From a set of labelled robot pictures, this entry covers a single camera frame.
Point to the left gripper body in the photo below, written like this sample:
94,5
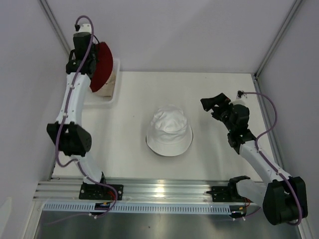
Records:
94,57

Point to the red bucket hat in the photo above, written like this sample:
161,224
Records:
104,67

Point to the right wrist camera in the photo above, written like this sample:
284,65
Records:
241,98

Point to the beige bucket hat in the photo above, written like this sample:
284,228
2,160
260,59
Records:
107,89

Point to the white bucket hat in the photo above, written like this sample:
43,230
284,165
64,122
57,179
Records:
169,133

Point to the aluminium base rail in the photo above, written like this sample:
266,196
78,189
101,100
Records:
135,190

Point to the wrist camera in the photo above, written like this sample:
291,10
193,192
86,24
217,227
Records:
241,98
86,27

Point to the left aluminium frame post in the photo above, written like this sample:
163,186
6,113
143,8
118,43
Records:
52,20

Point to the white slotted cable duct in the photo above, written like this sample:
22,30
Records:
119,207

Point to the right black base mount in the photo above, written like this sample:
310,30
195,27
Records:
220,194

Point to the white plastic basket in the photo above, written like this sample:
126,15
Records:
94,101

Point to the aluminium frame post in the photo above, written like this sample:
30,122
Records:
52,20
284,27

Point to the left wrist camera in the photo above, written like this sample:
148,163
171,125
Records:
86,27

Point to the right table edge rail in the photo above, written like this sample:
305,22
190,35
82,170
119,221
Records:
269,124

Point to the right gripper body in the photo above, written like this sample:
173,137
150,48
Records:
223,113

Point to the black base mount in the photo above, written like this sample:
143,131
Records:
220,194
95,192

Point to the right aluminium frame post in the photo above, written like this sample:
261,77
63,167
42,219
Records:
284,27

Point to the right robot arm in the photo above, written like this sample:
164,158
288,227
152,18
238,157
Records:
282,197

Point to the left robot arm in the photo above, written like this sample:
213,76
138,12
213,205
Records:
72,142

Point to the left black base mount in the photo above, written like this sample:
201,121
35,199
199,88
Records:
95,192

